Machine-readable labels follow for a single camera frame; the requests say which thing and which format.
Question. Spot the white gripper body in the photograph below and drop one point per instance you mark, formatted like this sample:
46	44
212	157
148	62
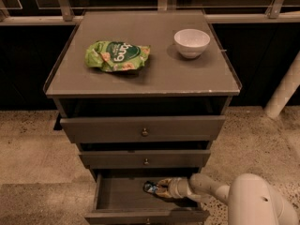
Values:
176	187

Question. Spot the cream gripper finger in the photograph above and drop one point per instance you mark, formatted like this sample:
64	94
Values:
163	193
164	182

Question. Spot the blue silver redbull can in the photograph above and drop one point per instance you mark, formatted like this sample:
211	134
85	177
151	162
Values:
150	187

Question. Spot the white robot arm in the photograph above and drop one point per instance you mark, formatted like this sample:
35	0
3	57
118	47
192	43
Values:
254	170

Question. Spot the brass middle drawer knob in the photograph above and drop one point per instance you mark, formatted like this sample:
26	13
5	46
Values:
146	162

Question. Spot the brass drawer knob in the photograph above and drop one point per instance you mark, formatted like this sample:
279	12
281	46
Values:
145	132
146	162

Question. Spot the grey bottom drawer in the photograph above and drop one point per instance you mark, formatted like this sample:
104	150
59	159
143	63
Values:
120	199

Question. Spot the grey drawer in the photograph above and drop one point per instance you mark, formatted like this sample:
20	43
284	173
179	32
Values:
129	129
134	159
120	199

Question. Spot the brass top drawer knob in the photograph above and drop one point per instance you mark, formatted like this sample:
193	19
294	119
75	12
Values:
145	132

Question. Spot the grey middle drawer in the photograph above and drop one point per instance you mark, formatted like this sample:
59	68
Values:
134	159

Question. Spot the grey top drawer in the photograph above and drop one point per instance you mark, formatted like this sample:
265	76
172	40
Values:
129	129

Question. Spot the grey drawer cabinet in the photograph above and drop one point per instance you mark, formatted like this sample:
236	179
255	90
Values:
168	84

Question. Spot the green snack bag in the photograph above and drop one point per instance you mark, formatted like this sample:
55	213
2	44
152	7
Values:
116	56

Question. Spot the white ceramic bowl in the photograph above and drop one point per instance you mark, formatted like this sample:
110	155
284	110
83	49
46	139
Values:
191	43

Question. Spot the metal railing frame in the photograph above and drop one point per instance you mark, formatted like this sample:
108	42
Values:
38	12

